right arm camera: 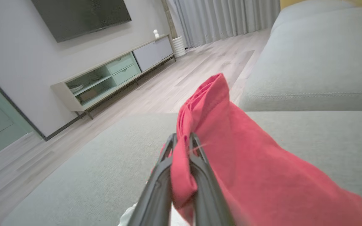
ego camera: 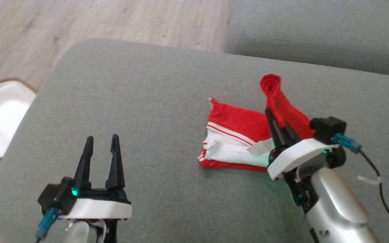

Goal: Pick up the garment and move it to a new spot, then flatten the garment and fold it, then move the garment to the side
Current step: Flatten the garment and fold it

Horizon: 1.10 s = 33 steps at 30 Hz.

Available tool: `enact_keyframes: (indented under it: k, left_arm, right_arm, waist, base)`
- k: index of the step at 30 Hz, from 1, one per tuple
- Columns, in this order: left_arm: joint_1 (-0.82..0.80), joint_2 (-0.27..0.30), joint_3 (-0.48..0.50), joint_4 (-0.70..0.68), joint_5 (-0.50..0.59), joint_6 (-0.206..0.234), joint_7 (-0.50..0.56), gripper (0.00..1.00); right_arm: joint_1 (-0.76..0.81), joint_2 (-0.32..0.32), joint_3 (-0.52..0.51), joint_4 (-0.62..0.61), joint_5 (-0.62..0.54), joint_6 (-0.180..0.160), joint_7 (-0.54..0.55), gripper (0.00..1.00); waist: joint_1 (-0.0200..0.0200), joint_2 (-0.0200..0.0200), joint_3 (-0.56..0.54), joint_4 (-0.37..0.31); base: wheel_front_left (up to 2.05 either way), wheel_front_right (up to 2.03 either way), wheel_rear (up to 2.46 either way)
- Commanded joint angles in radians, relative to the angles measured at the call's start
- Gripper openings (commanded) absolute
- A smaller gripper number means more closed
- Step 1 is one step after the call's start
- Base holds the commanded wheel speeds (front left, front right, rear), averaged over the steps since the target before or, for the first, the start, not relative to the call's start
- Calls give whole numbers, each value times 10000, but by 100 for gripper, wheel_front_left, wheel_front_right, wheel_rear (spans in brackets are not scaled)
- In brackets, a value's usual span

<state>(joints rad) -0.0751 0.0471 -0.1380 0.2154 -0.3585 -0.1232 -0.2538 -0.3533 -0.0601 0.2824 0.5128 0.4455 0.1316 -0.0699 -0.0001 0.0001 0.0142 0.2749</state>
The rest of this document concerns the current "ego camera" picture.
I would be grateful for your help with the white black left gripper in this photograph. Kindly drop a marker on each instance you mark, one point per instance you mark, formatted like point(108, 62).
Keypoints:
point(100, 207)

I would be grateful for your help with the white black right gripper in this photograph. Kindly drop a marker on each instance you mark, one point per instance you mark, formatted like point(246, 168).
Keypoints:
point(295, 157)

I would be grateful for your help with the red basketball jersey white sleeves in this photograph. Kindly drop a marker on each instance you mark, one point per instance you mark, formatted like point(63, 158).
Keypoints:
point(241, 141)

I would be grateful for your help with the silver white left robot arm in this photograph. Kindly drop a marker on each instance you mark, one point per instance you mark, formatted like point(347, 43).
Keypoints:
point(83, 233)

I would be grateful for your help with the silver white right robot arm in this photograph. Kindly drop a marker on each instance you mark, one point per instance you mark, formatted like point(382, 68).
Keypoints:
point(336, 209)

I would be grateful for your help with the grey sofa seat cushion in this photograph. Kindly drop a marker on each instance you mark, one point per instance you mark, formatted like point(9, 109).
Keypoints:
point(316, 30)

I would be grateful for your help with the white laundry basket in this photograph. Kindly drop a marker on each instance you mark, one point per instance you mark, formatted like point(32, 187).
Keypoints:
point(2, 118)

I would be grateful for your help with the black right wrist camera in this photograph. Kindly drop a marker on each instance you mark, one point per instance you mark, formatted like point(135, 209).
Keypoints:
point(329, 130)

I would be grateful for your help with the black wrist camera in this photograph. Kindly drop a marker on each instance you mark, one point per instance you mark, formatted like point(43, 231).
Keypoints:
point(57, 197)
point(329, 130)

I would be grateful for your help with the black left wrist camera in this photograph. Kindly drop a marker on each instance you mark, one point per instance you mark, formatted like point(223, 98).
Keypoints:
point(57, 197)

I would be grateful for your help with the teal right camera plug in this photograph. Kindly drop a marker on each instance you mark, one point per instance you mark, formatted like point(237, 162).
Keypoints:
point(348, 142)

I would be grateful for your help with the teal camera plug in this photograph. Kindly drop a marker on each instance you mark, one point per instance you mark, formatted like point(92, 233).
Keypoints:
point(348, 142)
point(47, 222)

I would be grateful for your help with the teal left camera plug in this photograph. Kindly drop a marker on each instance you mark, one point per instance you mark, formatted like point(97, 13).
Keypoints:
point(47, 222)

